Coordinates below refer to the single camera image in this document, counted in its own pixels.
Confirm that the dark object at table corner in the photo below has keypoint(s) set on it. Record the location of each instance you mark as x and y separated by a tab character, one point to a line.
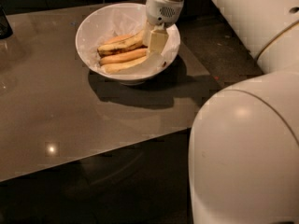
5	28

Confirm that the orange banana in middle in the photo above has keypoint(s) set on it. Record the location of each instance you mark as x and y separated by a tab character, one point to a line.
124	57

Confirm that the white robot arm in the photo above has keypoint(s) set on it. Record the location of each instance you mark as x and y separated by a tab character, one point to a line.
244	141

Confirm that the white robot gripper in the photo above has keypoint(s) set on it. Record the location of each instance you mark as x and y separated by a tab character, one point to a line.
163	11

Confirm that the white ceramic bowl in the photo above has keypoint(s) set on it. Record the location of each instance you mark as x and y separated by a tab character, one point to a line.
93	28

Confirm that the yellow banana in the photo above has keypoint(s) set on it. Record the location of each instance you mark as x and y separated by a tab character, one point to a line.
112	68

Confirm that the orange banana at back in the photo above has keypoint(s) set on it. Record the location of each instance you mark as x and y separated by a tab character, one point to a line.
117	38

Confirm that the orange banana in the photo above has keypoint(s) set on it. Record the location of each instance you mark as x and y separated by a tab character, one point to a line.
124	57
117	38

